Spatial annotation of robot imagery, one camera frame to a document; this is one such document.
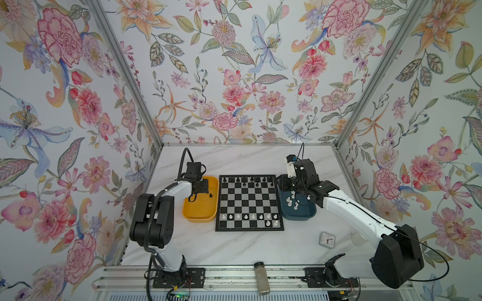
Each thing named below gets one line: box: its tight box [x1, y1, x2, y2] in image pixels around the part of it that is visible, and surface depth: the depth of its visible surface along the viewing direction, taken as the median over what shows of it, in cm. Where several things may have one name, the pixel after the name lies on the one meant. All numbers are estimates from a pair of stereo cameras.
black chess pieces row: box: [222, 176, 275, 187], surface depth 103 cm
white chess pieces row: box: [220, 213, 279, 228], surface depth 90 cm
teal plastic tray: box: [275, 174, 317, 221], surface depth 90 cm
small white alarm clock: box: [318, 231, 336, 249], surface depth 84 cm
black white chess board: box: [215, 174, 285, 232], surface depth 95 cm
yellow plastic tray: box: [182, 175, 220, 223], surface depth 93 cm
